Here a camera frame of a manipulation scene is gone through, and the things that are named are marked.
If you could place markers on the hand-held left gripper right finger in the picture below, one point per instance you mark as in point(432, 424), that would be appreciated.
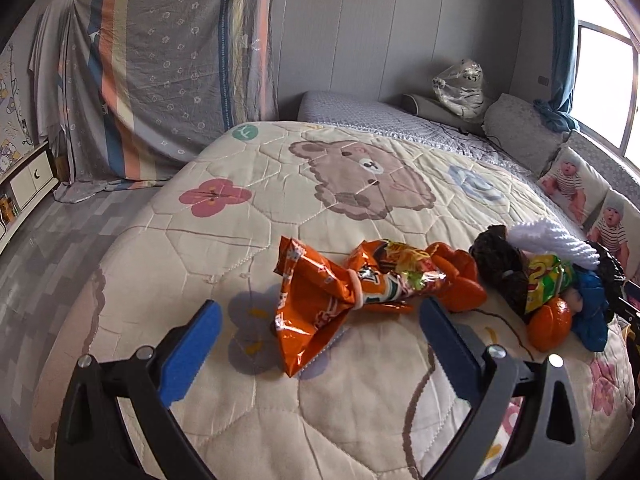
point(445, 340)

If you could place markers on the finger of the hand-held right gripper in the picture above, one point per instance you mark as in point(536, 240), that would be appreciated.
point(627, 305)

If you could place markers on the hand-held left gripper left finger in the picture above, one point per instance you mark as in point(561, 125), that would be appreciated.
point(192, 350)

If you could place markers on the blue wrapper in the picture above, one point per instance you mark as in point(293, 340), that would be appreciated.
point(592, 315)

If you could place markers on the orange fruit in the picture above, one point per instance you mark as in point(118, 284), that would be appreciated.
point(550, 325)

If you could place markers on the green snack packet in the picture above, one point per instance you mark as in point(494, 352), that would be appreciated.
point(547, 280)

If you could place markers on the black plastic bag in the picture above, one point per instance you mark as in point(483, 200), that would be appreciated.
point(500, 260)

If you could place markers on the black knitted cloth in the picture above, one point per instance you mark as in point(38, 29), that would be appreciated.
point(607, 262)

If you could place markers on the baby print pillow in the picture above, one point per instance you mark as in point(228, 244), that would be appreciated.
point(570, 185)
point(612, 232)

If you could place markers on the cream cartoon printed quilt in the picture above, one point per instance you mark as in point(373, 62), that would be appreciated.
point(210, 270)

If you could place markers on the orange noodle snack packet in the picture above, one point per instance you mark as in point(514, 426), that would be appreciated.
point(400, 270)

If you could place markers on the white knitted cloth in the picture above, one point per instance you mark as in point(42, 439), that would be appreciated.
point(545, 240)

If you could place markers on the large orange snack bag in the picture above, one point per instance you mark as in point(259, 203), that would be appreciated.
point(310, 310)

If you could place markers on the grey floral cushion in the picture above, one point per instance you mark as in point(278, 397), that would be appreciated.
point(520, 127)

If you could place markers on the window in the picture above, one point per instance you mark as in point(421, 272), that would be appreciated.
point(610, 75)

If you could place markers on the grey bolster pillow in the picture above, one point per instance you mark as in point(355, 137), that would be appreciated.
point(425, 107)

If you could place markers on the grey quilted sofa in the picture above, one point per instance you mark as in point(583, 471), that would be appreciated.
point(380, 115)

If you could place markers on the white low cabinet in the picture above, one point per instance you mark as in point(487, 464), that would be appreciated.
point(27, 180)

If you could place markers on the bagged white tiger plush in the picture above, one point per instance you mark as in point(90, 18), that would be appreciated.
point(462, 87)

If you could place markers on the blue curtain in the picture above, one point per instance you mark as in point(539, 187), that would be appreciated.
point(562, 60)

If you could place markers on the striped hanging bed sheet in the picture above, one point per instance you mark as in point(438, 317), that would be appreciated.
point(165, 75)

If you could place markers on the white hanging cloth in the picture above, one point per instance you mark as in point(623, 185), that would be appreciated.
point(50, 60)

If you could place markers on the wall socket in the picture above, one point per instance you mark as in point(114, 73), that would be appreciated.
point(542, 80)

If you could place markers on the cartoon wall poster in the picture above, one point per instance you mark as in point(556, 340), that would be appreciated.
point(12, 115)

